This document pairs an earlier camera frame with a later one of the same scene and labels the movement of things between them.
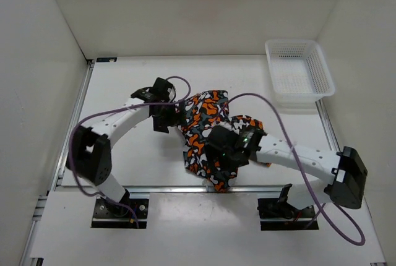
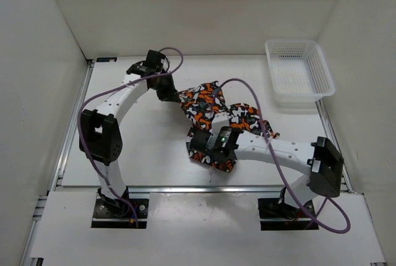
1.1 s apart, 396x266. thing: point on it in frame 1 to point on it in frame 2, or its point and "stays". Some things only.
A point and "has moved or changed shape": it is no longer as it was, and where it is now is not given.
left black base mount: [107, 214] stays
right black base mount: [279, 214] stays
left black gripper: [160, 125] to [170, 94]
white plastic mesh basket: [300, 73] stays
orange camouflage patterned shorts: [204, 109] has moved or changed shape
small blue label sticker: [106, 59] stays
